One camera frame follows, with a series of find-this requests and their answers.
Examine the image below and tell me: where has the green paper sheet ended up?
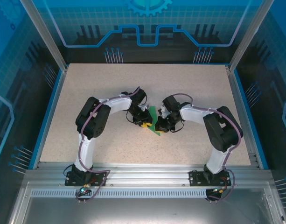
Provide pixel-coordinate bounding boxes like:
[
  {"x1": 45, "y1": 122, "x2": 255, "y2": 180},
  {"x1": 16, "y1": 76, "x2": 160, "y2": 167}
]
[{"x1": 148, "y1": 105, "x2": 163, "y2": 137}]

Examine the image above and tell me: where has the grey metal sheet panel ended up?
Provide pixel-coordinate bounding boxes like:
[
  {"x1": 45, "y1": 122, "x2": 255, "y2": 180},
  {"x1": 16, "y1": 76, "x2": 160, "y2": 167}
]
[{"x1": 7, "y1": 182, "x2": 286, "y2": 224}]

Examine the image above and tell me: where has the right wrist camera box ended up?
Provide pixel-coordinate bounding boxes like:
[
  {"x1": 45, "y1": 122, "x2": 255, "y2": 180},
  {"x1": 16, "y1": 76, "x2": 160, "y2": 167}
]
[{"x1": 158, "y1": 106, "x2": 169, "y2": 119}]

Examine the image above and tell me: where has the thin black left camera cable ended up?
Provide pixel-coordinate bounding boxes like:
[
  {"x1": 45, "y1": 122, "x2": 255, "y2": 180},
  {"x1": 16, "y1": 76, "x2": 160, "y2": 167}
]
[{"x1": 125, "y1": 109, "x2": 136, "y2": 124}]

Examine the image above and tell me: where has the thin black camera cable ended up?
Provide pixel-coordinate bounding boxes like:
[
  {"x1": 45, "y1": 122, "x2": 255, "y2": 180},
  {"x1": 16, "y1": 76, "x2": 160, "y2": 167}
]
[
  {"x1": 125, "y1": 109, "x2": 136, "y2": 124},
  {"x1": 169, "y1": 120, "x2": 184, "y2": 134}
]

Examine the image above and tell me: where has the thin black right camera cable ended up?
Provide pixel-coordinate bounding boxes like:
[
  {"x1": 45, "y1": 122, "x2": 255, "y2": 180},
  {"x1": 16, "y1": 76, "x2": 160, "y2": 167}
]
[{"x1": 169, "y1": 120, "x2": 184, "y2": 134}]

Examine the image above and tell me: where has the aluminium mounting rail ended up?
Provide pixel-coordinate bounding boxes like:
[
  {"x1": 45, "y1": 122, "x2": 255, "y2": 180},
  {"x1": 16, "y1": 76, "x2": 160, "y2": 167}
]
[{"x1": 23, "y1": 162, "x2": 274, "y2": 188}]

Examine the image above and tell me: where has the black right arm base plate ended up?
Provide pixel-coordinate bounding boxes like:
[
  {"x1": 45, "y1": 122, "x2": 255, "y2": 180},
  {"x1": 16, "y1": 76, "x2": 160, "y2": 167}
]
[{"x1": 188, "y1": 169, "x2": 232, "y2": 187}]

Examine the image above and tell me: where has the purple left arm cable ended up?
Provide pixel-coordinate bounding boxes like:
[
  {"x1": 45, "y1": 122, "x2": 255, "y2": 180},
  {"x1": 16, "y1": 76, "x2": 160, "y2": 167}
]
[{"x1": 75, "y1": 86, "x2": 141, "y2": 203}]

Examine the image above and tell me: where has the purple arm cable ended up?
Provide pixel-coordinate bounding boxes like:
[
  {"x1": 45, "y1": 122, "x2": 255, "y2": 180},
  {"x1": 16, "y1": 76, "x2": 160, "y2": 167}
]
[
  {"x1": 167, "y1": 92, "x2": 244, "y2": 203},
  {"x1": 75, "y1": 86, "x2": 141, "y2": 203}
]

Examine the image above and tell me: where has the slotted grey cable duct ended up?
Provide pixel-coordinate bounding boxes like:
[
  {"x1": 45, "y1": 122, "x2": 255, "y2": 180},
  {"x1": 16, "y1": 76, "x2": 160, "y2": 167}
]
[{"x1": 30, "y1": 189, "x2": 211, "y2": 198}]

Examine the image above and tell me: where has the aluminium side rail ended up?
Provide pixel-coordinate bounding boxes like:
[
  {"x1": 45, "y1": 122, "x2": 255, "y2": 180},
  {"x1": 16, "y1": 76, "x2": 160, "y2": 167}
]
[{"x1": 224, "y1": 65, "x2": 262, "y2": 169}]

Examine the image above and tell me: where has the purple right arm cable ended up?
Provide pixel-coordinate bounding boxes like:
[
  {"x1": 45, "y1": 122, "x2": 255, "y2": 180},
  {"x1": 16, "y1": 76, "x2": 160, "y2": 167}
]
[{"x1": 167, "y1": 92, "x2": 244, "y2": 203}]

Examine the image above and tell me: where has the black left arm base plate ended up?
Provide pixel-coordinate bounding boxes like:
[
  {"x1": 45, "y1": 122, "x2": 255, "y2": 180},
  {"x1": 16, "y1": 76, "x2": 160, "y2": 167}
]
[{"x1": 64, "y1": 170, "x2": 108, "y2": 187}]

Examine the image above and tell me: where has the blue side rail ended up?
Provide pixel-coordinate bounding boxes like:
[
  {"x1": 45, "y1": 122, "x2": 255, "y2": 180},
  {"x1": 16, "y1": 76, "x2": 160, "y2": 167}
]
[{"x1": 28, "y1": 67, "x2": 69, "y2": 170}]

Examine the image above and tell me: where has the aluminium frame post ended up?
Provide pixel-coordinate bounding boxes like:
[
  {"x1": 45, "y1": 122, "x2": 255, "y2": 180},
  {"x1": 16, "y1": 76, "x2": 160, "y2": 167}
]
[
  {"x1": 228, "y1": 0, "x2": 275, "y2": 72},
  {"x1": 19, "y1": 0, "x2": 69, "y2": 72}
]

